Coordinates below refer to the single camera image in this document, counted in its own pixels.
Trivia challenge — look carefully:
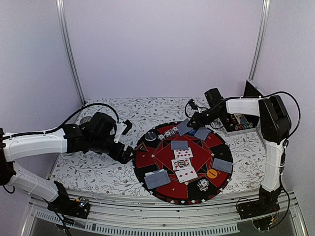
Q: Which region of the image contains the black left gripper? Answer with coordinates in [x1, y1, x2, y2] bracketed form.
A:
[89, 136, 136, 164]

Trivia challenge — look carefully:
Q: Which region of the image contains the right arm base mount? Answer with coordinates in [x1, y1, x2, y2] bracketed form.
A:
[236, 198, 280, 231]

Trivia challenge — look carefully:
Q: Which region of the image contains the aluminium frame post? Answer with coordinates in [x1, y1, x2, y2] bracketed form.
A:
[56, 0, 86, 105]
[248, 0, 271, 81]

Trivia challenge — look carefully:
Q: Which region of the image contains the black dealer button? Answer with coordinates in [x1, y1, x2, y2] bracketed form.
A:
[144, 131, 157, 142]

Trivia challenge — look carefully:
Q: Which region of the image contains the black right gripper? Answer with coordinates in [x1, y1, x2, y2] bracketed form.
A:
[187, 107, 223, 127]

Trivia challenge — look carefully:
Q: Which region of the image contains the nine of diamonds card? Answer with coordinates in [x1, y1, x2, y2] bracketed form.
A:
[173, 147, 193, 159]

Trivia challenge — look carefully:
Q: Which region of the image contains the round red black poker mat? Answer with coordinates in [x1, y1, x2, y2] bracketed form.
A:
[133, 122, 233, 205]

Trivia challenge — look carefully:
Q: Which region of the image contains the left aluminium frame post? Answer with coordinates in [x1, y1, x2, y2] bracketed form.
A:
[56, 0, 86, 105]

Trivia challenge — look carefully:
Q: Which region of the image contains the aluminium front rail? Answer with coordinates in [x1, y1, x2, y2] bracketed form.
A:
[21, 189, 310, 236]

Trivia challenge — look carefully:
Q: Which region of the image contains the aluminium poker chip case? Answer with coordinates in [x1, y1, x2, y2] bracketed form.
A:
[210, 80, 267, 136]

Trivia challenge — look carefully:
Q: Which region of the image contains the queen of hearts card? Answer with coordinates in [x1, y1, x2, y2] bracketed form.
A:
[171, 158, 192, 171]

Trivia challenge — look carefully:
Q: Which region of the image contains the right aluminium frame post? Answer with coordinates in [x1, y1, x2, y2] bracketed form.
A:
[248, 0, 271, 81]

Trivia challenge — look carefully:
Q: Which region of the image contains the triangular red black token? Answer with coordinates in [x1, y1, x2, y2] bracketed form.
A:
[135, 143, 148, 152]

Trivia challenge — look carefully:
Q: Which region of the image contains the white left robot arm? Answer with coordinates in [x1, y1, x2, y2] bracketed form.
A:
[0, 112, 133, 213]

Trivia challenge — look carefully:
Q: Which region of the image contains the three of diamonds card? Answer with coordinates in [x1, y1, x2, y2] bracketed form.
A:
[175, 167, 198, 183]

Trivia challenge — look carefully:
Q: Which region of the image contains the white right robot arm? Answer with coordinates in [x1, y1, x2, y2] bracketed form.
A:
[188, 88, 291, 214]

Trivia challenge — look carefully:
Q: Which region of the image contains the white blue chip stack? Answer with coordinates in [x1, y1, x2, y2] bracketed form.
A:
[197, 178, 209, 192]

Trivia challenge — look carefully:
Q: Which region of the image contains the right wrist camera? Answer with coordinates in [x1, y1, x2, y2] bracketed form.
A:
[188, 99, 201, 113]

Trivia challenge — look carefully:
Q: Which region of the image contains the face-down blue turn card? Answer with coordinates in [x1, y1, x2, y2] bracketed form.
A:
[171, 140, 189, 150]

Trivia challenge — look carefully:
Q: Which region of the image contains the striped ceramic mug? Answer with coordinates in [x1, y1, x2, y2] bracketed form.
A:
[80, 116, 92, 124]

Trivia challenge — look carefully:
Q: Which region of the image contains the white blue chip row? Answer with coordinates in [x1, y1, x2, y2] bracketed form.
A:
[157, 126, 178, 140]

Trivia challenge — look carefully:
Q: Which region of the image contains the orange big blind button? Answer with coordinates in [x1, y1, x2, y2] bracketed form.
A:
[207, 169, 218, 179]

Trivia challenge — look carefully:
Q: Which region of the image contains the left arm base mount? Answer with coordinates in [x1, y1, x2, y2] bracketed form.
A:
[48, 196, 91, 219]

